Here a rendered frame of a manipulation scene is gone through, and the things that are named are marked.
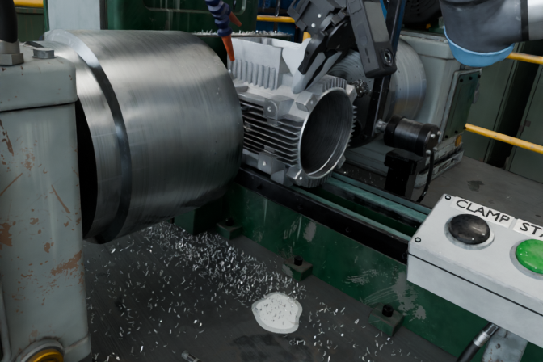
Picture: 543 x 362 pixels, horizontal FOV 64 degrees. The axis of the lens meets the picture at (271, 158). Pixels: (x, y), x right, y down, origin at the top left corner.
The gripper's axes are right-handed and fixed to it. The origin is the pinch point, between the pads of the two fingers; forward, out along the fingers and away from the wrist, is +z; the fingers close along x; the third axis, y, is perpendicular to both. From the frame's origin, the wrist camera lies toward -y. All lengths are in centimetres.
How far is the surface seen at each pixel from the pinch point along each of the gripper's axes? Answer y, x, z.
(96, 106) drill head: 0.7, 33.4, -1.4
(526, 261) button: -32.8, 21.0, -16.3
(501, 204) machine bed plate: -34, -59, 14
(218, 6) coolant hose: 12.3, 10.9, -5.5
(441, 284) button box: -30.9, 21.7, -10.0
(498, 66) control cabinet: 29, -321, 42
